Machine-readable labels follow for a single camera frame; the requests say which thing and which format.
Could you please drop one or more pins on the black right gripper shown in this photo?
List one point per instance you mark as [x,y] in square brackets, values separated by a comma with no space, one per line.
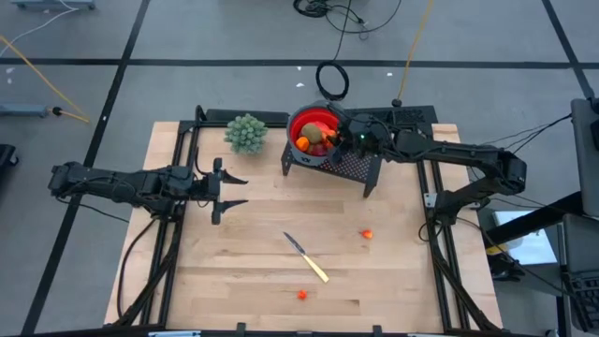
[367,138]

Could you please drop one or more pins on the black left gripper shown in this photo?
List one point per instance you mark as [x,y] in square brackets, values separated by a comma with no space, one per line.
[201,185]

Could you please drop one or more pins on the brown green kiwi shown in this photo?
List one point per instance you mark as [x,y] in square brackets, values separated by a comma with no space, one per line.
[311,133]

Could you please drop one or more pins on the red collapsible bowl grey rim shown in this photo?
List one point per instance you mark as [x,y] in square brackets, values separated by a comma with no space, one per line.
[299,121]

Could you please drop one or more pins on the small red orange pear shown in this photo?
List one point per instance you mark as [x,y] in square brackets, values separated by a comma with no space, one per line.
[302,294]

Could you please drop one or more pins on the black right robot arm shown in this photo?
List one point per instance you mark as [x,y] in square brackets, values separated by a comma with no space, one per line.
[458,152]

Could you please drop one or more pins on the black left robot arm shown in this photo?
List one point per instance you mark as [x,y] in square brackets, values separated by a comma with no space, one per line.
[117,185]

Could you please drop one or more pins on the black perforated metal shelf riser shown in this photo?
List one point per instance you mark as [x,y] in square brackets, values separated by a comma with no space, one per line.
[355,168]

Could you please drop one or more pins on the green succulent plant in pot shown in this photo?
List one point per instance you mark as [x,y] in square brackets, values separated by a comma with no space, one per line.
[245,133]

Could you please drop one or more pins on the pale yellow banana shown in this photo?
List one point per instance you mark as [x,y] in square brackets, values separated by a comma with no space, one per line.
[318,272]

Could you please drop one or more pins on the grey stand foot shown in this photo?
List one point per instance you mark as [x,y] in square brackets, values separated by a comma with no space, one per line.
[51,4]
[23,110]

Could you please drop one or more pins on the black floor object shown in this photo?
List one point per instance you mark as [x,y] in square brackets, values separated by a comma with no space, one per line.
[5,156]

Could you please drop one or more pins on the black keyboard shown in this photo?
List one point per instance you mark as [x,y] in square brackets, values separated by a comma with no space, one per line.
[585,299]

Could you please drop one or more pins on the black aluminium rig frame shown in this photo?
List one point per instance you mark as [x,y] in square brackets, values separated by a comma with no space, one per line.
[243,116]

